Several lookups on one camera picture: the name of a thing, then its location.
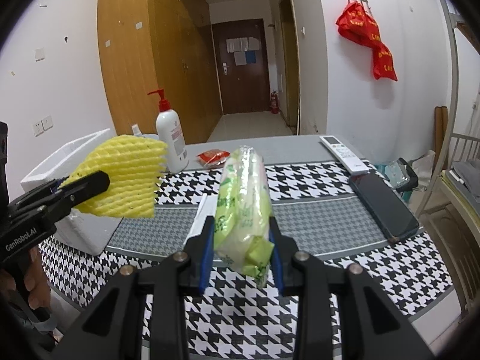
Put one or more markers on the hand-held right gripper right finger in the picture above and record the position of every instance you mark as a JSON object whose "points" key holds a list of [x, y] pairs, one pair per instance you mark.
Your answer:
{"points": [[276, 270]]}

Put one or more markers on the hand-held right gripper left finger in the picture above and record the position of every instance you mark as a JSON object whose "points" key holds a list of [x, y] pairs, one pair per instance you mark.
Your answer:
{"points": [[207, 266]]}

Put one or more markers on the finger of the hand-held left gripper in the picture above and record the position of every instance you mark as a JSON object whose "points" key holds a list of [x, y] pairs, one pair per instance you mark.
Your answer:
{"points": [[45, 191], [86, 189]]}

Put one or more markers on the yellow foam net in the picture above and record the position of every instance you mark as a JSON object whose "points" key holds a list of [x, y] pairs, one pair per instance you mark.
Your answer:
{"points": [[123, 172]]}

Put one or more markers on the white foam box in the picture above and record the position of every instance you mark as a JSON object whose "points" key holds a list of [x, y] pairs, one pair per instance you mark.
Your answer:
{"points": [[90, 232]]}

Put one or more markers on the green tissue packet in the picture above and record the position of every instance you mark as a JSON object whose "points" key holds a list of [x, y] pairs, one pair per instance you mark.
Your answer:
{"points": [[240, 210]]}

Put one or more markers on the person's left hand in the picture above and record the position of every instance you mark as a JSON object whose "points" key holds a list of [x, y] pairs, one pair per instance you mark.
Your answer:
{"points": [[35, 281]]}

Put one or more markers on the houndstooth table mat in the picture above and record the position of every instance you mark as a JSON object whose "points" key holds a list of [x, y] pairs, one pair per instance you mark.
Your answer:
{"points": [[337, 270]]}

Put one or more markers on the blue spray bottle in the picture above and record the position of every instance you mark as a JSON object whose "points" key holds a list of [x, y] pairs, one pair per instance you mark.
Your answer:
{"points": [[136, 129]]}

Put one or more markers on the white pump lotion bottle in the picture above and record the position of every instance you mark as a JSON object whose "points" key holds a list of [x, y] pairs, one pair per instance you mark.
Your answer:
{"points": [[172, 138]]}

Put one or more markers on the red snack packet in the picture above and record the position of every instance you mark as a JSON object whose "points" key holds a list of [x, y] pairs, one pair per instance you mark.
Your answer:
{"points": [[213, 157]]}

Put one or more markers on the wooden wardrobe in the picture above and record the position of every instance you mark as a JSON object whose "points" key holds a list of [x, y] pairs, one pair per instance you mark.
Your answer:
{"points": [[127, 82]]}

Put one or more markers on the black smartphone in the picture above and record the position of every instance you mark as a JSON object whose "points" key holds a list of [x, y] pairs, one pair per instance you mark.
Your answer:
{"points": [[384, 208]]}

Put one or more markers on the white remote control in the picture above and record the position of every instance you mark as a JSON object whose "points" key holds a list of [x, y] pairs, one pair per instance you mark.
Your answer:
{"points": [[343, 153]]}

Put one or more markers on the clear plastic bag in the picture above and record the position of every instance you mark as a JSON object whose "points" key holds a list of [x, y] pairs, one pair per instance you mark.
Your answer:
{"points": [[390, 174]]}

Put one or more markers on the black curved bar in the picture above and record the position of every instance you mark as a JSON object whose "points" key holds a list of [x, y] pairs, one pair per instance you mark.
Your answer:
{"points": [[410, 178]]}

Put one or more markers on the red fire extinguisher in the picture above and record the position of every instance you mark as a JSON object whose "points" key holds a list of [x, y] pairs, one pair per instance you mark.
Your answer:
{"points": [[275, 103]]}

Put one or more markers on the white plastic bag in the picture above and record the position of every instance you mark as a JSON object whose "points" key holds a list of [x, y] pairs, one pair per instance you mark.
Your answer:
{"points": [[425, 168]]}

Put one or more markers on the dark brown entry door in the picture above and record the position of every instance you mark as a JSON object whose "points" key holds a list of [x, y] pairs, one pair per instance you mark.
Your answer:
{"points": [[243, 86]]}

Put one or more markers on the blue paper notice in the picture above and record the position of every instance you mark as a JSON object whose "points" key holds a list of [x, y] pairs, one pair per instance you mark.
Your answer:
{"points": [[251, 57]]}

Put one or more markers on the white paper notices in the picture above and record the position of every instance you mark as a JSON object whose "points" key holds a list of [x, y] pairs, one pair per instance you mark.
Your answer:
{"points": [[240, 45]]}

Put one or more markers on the leaning wooden boards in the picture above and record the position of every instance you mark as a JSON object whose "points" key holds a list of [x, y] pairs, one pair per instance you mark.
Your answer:
{"points": [[440, 131]]}

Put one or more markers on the grey folded bedding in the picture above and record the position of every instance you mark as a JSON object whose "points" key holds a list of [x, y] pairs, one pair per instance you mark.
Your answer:
{"points": [[468, 172]]}

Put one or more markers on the narrow red plastic bag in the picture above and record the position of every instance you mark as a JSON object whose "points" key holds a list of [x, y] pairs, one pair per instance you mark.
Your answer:
{"points": [[384, 63]]}

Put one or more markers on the wide red plastic bag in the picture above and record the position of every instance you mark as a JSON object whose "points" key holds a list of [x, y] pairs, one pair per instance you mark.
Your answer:
{"points": [[356, 26]]}

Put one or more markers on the white wall socket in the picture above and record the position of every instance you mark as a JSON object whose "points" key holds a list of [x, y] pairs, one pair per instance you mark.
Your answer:
{"points": [[38, 128]]}

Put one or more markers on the white wall switch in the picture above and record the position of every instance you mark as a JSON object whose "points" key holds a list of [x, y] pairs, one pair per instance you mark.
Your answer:
{"points": [[47, 123]]}

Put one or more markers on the white wall box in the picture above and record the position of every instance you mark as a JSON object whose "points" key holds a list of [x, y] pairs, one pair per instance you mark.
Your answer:
{"points": [[39, 54]]}

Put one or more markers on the wooden side door frame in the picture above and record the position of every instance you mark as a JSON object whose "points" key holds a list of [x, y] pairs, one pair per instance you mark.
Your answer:
{"points": [[289, 63]]}

